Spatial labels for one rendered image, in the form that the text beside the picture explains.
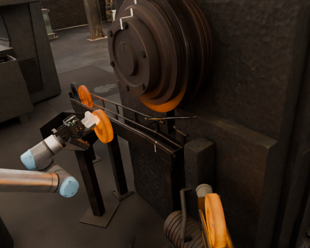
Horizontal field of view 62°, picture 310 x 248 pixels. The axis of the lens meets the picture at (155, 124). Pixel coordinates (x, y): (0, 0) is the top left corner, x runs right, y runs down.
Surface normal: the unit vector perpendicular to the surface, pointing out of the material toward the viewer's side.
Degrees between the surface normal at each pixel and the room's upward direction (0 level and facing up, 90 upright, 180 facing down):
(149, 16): 41
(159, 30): 59
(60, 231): 0
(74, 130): 89
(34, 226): 0
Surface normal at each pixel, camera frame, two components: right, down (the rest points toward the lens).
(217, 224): -0.05, -0.19
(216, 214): -0.07, -0.51
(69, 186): 0.70, 0.27
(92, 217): -0.10, -0.87
